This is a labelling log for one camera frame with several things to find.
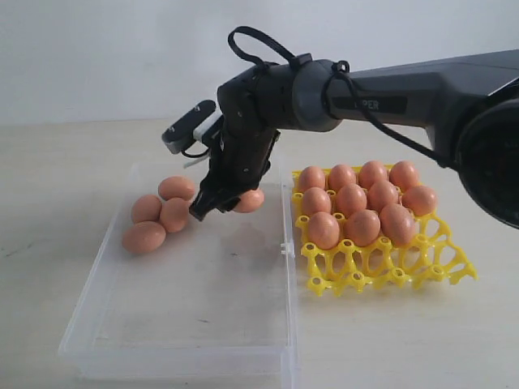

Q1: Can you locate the black cable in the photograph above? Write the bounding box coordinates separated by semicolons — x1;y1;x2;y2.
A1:
226;25;451;169

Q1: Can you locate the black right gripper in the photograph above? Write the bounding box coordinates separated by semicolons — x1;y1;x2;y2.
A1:
189;121;280;221

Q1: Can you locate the yellow plastic egg tray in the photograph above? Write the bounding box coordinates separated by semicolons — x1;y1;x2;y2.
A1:
291;170;478;297

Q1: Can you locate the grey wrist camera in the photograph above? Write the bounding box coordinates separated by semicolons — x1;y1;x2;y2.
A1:
161;100;224;155

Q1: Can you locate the brown egg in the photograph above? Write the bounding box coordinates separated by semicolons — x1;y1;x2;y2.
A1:
233;189;264;213
401;186;438;216
131;194;162;224
159;198;189;233
388;160;420;193
336;183;367;218
297;165;326;193
307;212;341;250
344;209;381;247
380;203;417;247
158;176;196;201
301;186;332;216
122;221;166;254
367;181;400;212
358;160;388;190
328;164;357;192

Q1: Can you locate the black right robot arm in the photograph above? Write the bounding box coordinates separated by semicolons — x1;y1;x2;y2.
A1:
190;50;518;227

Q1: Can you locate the clear plastic storage box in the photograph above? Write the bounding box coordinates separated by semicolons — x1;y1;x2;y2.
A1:
58;156;298;388

